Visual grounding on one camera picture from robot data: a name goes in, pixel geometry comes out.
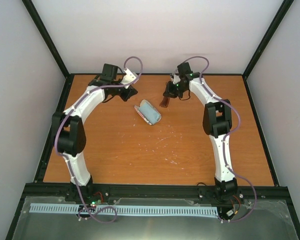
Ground brown sunglasses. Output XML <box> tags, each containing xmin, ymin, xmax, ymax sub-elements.
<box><xmin>159</xmin><ymin>96</ymin><xmax>170</xmax><ymax>108</ymax></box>

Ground american flag glasses case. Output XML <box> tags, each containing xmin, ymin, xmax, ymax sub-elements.
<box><xmin>134</xmin><ymin>99</ymin><xmax>162</xmax><ymax>126</ymax></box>

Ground light blue square mat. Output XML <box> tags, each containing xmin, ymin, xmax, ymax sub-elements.
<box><xmin>139</xmin><ymin>102</ymin><xmax>162</xmax><ymax>125</ymax></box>

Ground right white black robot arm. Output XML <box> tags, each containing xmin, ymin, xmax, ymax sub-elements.
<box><xmin>160</xmin><ymin>62</ymin><xmax>238</xmax><ymax>202</ymax></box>

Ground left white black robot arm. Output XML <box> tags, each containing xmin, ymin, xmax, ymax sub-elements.
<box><xmin>51</xmin><ymin>63</ymin><xmax>141</xmax><ymax>202</ymax></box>

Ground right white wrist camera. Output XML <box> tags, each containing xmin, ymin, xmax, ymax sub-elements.
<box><xmin>170</xmin><ymin>73</ymin><xmax>181</xmax><ymax>85</ymax></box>

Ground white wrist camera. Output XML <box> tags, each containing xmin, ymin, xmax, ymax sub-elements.
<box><xmin>120</xmin><ymin>68</ymin><xmax>138</xmax><ymax>89</ymax></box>
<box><xmin>170</xmin><ymin>73</ymin><xmax>181</xmax><ymax>85</ymax></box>

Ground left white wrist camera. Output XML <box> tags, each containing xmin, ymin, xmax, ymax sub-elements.
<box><xmin>120</xmin><ymin>68</ymin><xmax>138</xmax><ymax>89</ymax></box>

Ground black aluminium frame rail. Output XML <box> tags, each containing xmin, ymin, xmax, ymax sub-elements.
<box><xmin>22</xmin><ymin>183</ymin><xmax>291</xmax><ymax>201</ymax></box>

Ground light blue slotted cable duct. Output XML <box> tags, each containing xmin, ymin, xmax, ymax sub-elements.
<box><xmin>29</xmin><ymin>203</ymin><xmax>218</xmax><ymax>218</ymax></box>

